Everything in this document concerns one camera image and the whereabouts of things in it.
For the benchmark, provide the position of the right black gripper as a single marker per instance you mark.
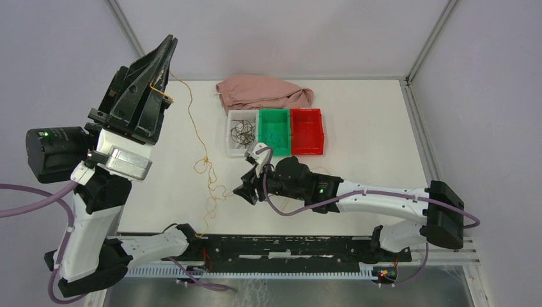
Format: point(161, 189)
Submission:
point(250, 181)

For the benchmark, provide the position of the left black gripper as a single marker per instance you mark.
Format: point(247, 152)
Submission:
point(135, 102)

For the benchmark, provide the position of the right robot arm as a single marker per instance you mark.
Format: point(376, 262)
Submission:
point(433, 215)

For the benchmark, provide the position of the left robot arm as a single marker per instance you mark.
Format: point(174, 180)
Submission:
point(89, 259)

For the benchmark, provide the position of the clear plastic bin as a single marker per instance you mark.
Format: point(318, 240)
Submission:
point(241, 131)

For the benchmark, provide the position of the green plastic bin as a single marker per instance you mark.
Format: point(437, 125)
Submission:
point(274, 129)

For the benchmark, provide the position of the red plastic bin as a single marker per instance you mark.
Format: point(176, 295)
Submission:
point(307, 133)

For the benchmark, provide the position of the pink cloth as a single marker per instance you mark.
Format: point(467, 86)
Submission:
point(251, 91)

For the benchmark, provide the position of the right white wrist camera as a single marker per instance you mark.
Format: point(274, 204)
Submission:
point(259, 154)

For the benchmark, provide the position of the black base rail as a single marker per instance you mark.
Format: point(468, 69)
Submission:
point(222, 253)

